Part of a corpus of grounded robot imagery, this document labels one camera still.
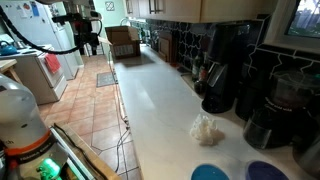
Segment wooden side table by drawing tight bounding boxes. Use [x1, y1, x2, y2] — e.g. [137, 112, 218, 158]
[0, 59, 21, 83]

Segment crumpled clear plastic wrap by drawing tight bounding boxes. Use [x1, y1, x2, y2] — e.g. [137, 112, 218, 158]
[190, 114, 225, 146]

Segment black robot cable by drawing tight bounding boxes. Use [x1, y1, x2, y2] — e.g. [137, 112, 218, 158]
[0, 5, 84, 56]

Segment black food processor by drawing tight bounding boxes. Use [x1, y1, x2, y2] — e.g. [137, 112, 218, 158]
[243, 70, 320, 149]

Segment white refrigerator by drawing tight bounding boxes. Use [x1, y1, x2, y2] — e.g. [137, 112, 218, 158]
[0, 0, 80, 81]

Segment open cardboard box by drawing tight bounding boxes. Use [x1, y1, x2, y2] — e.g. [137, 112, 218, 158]
[98, 26, 140, 60]

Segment grey floor mat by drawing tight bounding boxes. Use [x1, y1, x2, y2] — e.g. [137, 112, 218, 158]
[96, 72, 117, 87]

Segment window with white frame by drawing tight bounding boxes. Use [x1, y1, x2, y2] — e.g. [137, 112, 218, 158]
[264, 0, 320, 54]

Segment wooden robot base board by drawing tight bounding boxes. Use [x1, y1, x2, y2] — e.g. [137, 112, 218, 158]
[50, 124, 121, 180]

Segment wooden upper cabinets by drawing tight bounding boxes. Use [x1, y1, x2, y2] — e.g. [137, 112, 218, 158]
[123, 0, 278, 23]

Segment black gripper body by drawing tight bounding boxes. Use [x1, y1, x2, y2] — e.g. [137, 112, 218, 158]
[52, 11, 102, 55]

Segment blue round lid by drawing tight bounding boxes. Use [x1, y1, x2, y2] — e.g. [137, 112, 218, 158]
[191, 164, 229, 180]

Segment blue kettle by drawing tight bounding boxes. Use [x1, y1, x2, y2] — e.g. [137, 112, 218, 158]
[0, 41, 18, 56]

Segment dark bottle with orange label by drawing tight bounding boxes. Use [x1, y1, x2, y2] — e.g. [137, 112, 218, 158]
[194, 65, 207, 94]

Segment black coffee maker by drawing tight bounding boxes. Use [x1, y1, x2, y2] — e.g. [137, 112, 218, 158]
[202, 22, 250, 113]

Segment purple round lid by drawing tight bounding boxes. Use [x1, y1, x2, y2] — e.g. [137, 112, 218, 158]
[245, 161, 289, 180]

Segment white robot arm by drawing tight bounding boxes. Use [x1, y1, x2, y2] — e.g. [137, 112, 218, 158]
[0, 76, 106, 180]

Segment red hanging towel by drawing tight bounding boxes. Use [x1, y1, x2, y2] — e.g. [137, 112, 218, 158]
[45, 54, 61, 74]

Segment dark green glass bottle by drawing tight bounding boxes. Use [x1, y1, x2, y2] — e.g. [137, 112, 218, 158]
[192, 51, 203, 82]

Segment white kitchen stove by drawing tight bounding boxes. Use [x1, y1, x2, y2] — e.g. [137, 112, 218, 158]
[0, 48, 67, 105]

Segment wooden cutting board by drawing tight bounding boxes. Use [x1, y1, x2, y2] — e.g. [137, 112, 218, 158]
[158, 31, 173, 63]

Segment cables on floor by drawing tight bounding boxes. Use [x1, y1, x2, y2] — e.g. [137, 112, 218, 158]
[107, 53, 132, 174]

